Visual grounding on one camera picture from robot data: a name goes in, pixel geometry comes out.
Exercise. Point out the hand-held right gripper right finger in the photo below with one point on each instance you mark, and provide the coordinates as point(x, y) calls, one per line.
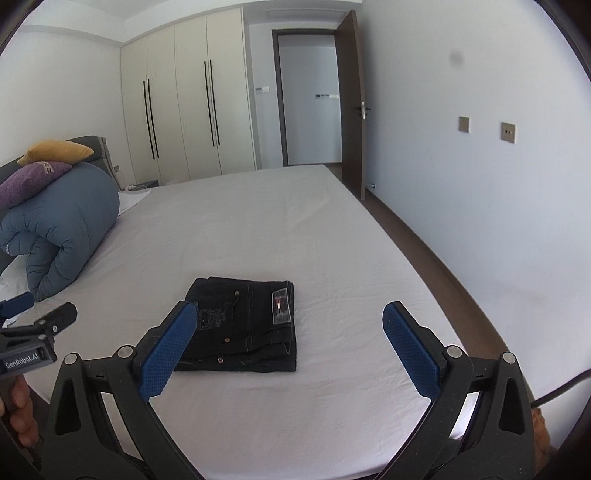
point(411, 350)

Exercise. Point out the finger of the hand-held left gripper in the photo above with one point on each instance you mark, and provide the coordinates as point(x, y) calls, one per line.
point(60, 316)
point(18, 304)

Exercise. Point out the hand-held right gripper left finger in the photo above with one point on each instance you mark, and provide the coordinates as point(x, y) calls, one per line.
point(168, 350)

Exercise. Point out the black denim pants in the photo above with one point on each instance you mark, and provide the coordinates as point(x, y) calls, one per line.
point(240, 323)

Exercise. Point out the person's left hand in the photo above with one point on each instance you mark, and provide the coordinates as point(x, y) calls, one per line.
point(23, 410)

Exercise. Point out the rolled blue duvet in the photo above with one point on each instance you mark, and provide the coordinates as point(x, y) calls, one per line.
point(60, 221)

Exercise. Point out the purple pillow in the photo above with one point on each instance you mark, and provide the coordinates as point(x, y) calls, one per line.
point(27, 182)

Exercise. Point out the white pillow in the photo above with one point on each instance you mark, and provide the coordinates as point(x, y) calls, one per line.
point(134, 201)

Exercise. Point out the yellow pillow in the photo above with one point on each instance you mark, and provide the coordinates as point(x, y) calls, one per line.
point(55, 151)

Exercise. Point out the dark nightstand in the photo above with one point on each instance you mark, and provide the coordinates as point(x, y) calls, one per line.
point(148, 184)

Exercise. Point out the bed with white sheet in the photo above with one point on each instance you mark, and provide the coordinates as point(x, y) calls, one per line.
point(277, 221)

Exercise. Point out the grey headboard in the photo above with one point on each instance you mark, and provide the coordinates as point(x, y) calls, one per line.
point(98, 147)

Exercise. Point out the dark brown door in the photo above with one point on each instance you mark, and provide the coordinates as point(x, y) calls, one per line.
point(351, 69)

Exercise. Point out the bronze wall plate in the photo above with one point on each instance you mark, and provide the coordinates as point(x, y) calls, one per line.
point(508, 132)
point(464, 124)

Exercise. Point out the hallway wall switches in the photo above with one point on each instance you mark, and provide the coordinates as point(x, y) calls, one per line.
point(328, 96)

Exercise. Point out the dark brown door frame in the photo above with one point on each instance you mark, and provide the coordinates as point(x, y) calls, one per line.
point(275, 92)

